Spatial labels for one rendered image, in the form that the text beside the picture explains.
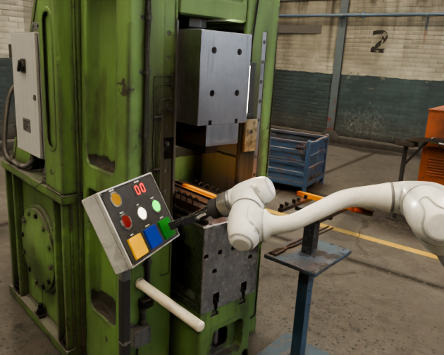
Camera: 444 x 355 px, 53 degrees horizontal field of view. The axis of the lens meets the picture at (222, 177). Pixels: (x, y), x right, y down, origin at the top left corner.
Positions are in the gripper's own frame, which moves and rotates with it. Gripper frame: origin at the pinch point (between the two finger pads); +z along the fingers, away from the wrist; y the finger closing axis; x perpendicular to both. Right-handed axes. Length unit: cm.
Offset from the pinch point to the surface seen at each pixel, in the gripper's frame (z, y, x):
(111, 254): 11.2, -27.2, 1.4
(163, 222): 4.7, -1.2, 2.3
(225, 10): -33, 59, 77
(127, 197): 5.5, -13.6, 16.8
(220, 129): -14, 43, 28
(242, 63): -32, 53, 51
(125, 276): 24.6, -10.8, -10.5
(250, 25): -37, 75, 69
